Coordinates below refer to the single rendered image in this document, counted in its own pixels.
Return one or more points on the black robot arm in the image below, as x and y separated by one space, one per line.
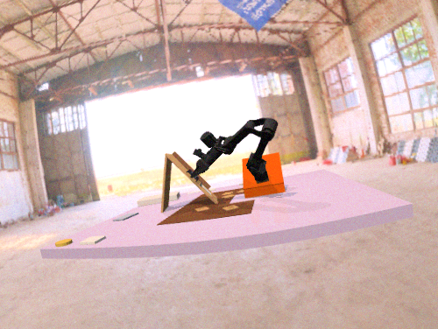
256 164

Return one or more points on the yellow round disc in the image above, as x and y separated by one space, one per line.
63 243

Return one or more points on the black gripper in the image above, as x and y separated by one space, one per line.
203 165

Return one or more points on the grey flat rectangular tile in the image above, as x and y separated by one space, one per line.
125 217

